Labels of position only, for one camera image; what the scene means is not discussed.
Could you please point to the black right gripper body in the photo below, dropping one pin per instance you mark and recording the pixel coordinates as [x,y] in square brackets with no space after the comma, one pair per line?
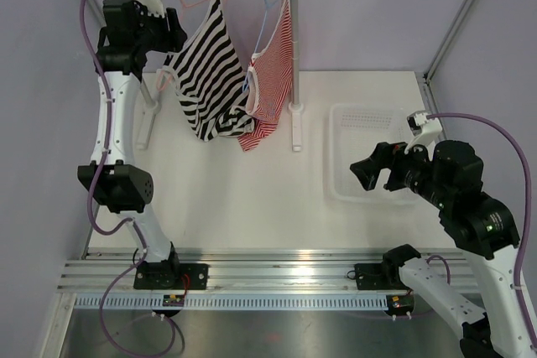
[409,169]

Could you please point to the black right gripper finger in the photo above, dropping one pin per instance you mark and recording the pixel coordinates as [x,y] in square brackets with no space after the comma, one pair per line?
[383,155]
[368,171]

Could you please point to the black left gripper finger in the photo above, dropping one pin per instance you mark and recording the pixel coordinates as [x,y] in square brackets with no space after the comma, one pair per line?
[173,21]
[173,40]

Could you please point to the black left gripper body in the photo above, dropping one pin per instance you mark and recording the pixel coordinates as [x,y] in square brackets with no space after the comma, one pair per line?
[148,33]

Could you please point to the black white striped tank top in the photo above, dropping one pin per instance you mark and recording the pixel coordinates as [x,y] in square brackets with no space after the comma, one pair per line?
[208,79]

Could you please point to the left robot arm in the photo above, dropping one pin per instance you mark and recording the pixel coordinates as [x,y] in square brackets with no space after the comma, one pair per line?
[112,178]

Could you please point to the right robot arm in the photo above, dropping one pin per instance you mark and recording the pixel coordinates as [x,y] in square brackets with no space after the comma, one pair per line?
[482,227]

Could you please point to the red white striped tank top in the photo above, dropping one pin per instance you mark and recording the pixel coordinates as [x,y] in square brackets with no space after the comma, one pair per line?
[270,78]

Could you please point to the white plastic basket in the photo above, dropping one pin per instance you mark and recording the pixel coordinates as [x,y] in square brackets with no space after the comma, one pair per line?
[354,130]

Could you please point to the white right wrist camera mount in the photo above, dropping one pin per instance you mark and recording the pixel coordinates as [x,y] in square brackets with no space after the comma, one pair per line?
[424,129]

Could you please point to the blue wire hanger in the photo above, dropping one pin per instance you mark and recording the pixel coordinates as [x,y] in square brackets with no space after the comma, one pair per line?
[257,39]

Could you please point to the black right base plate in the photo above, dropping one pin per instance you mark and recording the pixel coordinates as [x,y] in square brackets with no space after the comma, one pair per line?
[370,277]

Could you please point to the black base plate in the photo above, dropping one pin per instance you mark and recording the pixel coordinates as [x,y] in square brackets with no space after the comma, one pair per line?
[370,277]
[194,276]

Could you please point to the right aluminium frame post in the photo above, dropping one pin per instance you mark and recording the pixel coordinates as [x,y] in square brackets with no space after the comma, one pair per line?
[456,25]

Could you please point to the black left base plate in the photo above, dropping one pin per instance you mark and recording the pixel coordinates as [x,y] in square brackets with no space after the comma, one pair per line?
[194,276]

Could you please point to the aluminium mounting rail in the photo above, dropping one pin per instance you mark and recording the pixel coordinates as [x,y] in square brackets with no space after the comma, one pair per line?
[233,270]

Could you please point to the white slotted cable duct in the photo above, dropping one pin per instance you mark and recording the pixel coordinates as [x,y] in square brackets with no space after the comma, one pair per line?
[234,302]

